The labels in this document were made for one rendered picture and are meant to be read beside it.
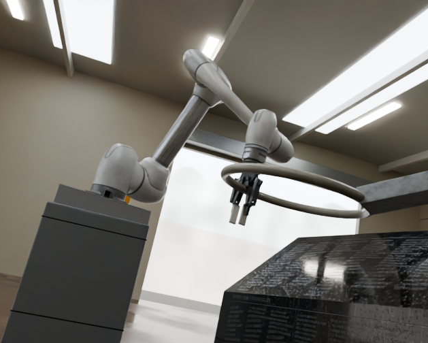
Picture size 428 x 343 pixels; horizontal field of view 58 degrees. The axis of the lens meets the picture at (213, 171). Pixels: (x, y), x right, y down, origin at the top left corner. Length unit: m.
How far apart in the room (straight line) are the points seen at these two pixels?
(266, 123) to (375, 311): 0.82
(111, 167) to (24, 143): 6.34
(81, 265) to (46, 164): 6.37
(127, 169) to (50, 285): 0.56
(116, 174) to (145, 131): 6.33
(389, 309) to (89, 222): 1.11
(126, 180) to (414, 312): 1.28
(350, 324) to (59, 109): 7.60
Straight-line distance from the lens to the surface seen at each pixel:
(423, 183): 1.11
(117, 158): 1.75
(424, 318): 0.79
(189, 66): 1.83
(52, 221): 1.58
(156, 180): 1.86
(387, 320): 0.84
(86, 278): 1.57
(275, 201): 1.48
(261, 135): 1.43
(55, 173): 7.82
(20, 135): 8.08
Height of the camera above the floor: 0.65
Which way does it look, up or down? 15 degrees up
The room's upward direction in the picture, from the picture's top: 12 degrees clockwise
